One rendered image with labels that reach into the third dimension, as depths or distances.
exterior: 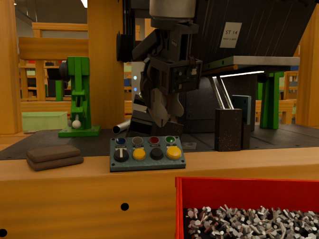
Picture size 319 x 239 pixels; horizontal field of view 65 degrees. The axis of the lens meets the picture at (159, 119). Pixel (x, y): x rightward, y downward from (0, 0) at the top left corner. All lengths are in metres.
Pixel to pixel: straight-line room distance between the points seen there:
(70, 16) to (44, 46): 10.11
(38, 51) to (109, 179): 0.83
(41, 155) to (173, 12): 0.36
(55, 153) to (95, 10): 0.70
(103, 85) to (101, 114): 0.12
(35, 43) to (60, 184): 0.82
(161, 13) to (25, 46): 0.88
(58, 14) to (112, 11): 10.33
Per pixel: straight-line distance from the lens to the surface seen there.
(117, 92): 1.07
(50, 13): 11.50
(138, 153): 0.49
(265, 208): 0.43
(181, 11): 0.42
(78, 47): 1.18
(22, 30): 11.68
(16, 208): 0.54
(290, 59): 0.65
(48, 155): 0.55
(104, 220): 0.53
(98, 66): 1.08
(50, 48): 1.20
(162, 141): 0.54
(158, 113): 0.49
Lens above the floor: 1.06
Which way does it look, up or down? 7 degrees down
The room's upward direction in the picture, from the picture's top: straight up
